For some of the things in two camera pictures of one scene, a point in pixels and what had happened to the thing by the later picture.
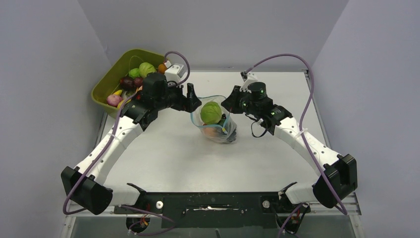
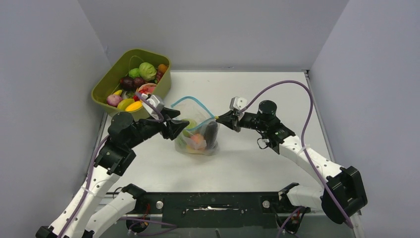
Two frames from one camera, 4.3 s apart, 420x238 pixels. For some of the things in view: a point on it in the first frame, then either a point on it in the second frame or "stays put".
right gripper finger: (234, 103) to (230, 121)
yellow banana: (119, 92) stays put
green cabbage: (145, 68) stays put
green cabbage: (211, 113) to (191, 126)
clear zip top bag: (215, 121) to (200, 137)
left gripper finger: (187, 107) to (175, 127)
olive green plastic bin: (108, 82) stays put
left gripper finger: (191, 101) to (170, 113)
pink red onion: (114, 100) stays put
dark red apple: (127, 83) stays put
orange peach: (209, 132) to (197, 138)
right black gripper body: (247, 106) to (250, 120)
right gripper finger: (236, 94) to (232, 115)
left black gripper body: (175, 94) to (162, 131)
